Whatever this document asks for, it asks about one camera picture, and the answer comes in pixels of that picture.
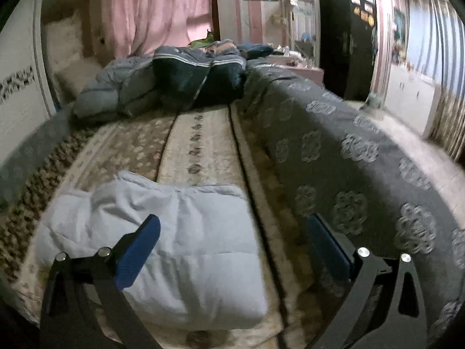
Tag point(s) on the white low cabinet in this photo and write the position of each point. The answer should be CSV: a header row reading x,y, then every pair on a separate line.
x,y
410,94

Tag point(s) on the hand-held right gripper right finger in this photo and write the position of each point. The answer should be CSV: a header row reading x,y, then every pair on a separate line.
x,y
327,247

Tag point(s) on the striped curtain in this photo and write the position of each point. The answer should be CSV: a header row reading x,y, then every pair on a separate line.
x,y
443,43

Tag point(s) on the pink bedside table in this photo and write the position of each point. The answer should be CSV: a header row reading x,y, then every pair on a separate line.
x,y
308,74

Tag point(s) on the dark teal quilt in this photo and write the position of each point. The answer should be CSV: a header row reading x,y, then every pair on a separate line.
x,y
189,76

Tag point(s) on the white framed mirror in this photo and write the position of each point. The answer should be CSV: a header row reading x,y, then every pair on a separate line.
x,y
303,14

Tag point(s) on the grey patterned bedspread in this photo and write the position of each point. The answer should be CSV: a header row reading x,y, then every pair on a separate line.
x,y
345,160

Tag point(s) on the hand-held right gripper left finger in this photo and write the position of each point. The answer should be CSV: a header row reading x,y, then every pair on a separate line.
x,y
140,251

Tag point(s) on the pink curtain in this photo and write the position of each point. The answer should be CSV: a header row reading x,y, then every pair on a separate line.
x,y
156,7

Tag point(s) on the small wall picture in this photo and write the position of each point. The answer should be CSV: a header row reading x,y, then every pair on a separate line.
x,y
399,24

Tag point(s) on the brown beige floral blanket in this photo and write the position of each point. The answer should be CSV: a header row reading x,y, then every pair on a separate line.
x,y
196,145

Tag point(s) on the black wardrobe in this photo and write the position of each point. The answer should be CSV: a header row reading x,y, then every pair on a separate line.
x,y
341,43

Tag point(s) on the multicoloured bedding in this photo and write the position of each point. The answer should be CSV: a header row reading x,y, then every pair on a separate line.
x,y
225,47

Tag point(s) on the cream pillow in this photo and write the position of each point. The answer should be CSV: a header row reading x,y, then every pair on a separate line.
x,y
69,51

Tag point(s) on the pale blue padded garment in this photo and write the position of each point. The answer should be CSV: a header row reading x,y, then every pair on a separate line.
x,y
203,247

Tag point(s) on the blue grey quilt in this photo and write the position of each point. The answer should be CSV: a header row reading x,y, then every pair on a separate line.
x,y
116,87

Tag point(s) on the white ribbed headboard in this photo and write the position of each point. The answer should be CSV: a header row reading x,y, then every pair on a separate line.
x,y
21,116

